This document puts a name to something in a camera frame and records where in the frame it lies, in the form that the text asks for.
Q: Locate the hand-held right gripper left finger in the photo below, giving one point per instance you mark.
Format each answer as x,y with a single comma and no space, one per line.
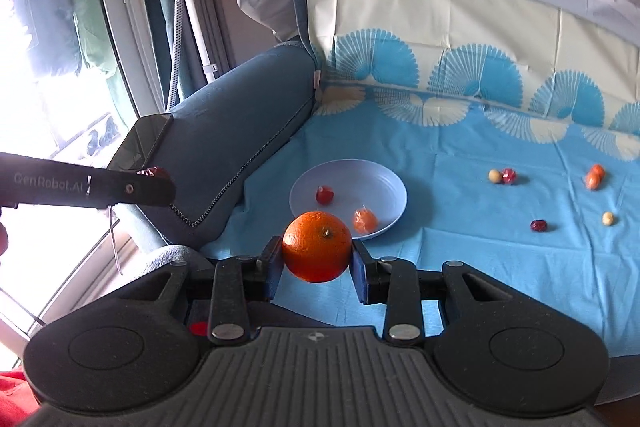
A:
272,268

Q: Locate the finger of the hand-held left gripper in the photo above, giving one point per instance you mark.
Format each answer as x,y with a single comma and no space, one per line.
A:
130,189

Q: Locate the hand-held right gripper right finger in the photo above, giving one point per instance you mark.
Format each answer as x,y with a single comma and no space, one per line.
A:
359,273

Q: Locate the dark red jujube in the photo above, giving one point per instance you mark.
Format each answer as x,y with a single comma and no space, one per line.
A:
157,172
539,226

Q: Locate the small orange with stem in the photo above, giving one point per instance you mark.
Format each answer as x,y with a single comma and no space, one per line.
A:
317,247

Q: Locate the light blue plate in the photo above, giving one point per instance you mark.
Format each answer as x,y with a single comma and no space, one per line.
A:
350,182

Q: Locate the beige longan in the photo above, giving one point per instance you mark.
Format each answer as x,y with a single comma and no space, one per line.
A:
495,177
608,219

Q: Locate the black smartphone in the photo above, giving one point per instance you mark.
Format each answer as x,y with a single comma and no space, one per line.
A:
140,139

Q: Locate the plastic-wrapped orange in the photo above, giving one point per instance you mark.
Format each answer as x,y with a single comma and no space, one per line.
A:
365,222

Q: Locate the grey towel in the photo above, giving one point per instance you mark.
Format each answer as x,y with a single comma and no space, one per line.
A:
165,257

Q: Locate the shiny red fruit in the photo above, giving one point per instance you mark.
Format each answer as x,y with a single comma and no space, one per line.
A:
323,195

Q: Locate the blue fan-patterned sheet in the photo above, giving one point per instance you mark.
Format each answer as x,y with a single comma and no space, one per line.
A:
450,257

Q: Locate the blue sofa armrest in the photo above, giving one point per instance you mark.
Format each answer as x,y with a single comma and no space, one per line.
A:
235,107

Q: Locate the dark green curtain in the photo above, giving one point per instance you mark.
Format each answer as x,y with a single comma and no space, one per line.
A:
157,32

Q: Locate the white garment steamer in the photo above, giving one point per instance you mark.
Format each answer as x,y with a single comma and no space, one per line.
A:
192,7

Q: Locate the grey curtain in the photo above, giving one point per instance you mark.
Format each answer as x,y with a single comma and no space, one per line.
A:
215,7

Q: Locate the red cloth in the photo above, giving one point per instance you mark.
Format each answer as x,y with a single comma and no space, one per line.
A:
15,397

